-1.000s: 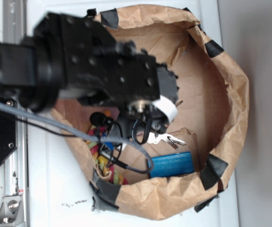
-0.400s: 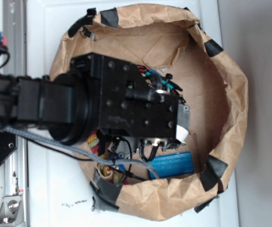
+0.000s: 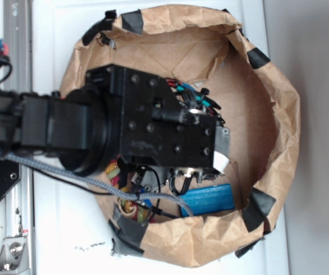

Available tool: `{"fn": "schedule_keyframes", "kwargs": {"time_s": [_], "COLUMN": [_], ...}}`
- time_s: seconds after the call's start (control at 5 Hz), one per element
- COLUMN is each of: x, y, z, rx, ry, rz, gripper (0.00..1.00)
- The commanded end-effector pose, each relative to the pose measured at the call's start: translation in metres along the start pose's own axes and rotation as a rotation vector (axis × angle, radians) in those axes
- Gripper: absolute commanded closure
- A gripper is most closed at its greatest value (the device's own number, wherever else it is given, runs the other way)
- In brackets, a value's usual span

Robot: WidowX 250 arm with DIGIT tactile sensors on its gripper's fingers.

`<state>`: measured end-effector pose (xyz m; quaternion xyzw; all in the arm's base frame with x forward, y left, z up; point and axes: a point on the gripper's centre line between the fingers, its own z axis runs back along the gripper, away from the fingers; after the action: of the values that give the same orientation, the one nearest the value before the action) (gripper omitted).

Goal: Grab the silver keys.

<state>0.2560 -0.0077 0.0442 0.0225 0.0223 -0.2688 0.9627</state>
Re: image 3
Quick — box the grey braided cable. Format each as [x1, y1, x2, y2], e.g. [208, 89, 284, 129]
[0, 144, 195, 218]

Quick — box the blue rectangular block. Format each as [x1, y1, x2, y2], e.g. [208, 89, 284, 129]
[180, 183, 235, 216]

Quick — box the small yellow green knot toy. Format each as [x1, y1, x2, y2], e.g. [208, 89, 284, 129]
[104, 160, 153, 224]

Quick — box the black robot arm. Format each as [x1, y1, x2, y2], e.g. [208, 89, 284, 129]
[0, 64, 230, 176]

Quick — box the aluminium rail frame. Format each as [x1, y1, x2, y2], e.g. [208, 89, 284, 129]
[0, 0, 38, 275]

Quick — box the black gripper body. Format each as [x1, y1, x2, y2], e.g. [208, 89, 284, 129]
[86, 64, 229, 174]

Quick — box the crumpled brown paper bag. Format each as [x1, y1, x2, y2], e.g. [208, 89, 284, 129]
[61, 5, 300, 268]

